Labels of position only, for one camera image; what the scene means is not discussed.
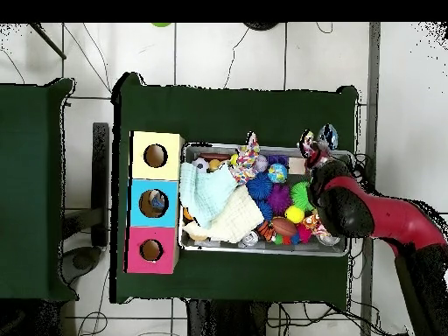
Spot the cream white cloth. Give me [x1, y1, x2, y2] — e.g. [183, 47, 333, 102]
[181, 186, 265, 244]

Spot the mint green cloth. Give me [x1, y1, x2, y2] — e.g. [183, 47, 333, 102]
[178, 162, 239, 230]

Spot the shallow mesh bin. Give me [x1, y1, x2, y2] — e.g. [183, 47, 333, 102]
[178, 142, 354, 257]

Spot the wooden box with three holes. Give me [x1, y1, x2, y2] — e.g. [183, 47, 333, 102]
[122, 130, 186, 275]

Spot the wooden block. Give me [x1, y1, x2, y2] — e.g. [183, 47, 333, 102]
[288, 157, 307, 175]

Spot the green spiky ball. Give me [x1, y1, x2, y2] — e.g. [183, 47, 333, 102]
[290, 180, 315, 212]

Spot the globe print ball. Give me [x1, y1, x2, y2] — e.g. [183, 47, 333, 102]
[267, 163, 289, 184]

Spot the purple spiky toy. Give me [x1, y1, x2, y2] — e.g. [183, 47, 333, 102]
[266, 184, 293, 215]

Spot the yellow ball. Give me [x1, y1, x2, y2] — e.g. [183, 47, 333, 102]
[283, 205, 305, 224]

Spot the blue spiky ball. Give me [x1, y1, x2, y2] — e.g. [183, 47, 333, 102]
[245, 171, 274, 201]

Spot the brown toy football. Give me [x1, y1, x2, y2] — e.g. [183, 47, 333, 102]
[270, 216, 298, 238]

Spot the dark green table cloth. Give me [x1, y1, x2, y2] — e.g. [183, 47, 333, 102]
[0, 77, 79, 303]
[109, 71, 360, 305]

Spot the black round object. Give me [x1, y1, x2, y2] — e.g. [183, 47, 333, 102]
[242, 22, 281, 32]

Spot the black upright panel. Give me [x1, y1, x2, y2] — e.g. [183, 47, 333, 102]
[90, 122, 110, 248]

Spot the grey round stand foot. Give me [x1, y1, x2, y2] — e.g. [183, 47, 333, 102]
[59, 244, 106, 285]

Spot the black slanted rod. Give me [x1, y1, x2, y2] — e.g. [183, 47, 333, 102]
[28, 22, 67, 60]

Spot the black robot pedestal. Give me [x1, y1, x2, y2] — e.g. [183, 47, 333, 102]
[185, 298, 271, 336]

